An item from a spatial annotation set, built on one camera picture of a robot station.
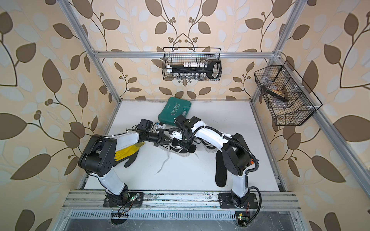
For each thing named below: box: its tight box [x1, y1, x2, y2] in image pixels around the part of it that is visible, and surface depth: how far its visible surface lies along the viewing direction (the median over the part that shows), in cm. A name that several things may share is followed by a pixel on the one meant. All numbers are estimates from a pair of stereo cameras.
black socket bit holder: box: [167, 60, 223, 80], surface depth 86 cm
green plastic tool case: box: [158, 97, 192, 126], surface depth 111 cm
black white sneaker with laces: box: [158, 142, 191, 157], surface depth 88 cm
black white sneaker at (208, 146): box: [193, 136, 218, 154], surface depth 90 cm
